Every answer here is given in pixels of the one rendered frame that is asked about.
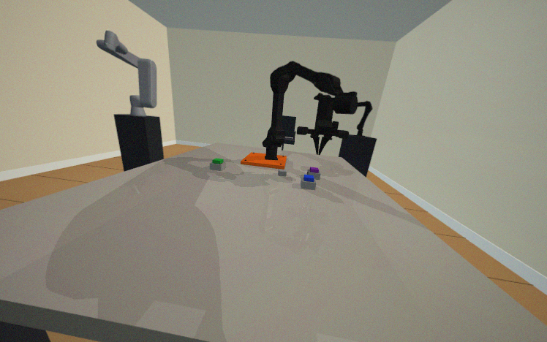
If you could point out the purple button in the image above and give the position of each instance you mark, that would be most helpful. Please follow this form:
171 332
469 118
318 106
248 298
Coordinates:
315 172

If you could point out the green button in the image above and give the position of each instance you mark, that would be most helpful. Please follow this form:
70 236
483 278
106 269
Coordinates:
217 164

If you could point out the blue button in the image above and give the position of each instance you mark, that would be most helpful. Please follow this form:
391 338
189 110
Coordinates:
308 182

